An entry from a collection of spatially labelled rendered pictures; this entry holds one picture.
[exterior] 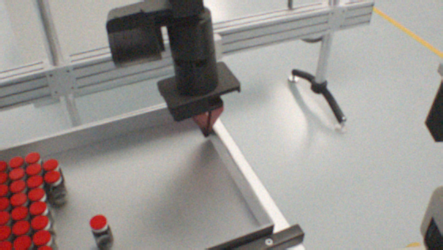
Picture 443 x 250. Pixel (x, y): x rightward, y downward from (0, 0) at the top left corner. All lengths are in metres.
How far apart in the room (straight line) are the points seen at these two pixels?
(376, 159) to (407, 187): 0.19
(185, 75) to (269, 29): 1.19
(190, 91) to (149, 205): 0.16
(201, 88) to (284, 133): 1.45
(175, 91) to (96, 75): 0.99
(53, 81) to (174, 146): 0.95
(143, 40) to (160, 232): 0.23
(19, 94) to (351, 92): 1.61
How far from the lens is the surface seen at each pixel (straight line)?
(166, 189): 0.58
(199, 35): 0.50
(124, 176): 0.60
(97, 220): 0.51
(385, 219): 1.75
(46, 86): 1.54
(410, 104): 2.34
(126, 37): 0.50
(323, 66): 2.02
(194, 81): 0.53
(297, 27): 1.78
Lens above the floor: 1.32
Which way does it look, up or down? 42 degrees down
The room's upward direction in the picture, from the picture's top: straight up
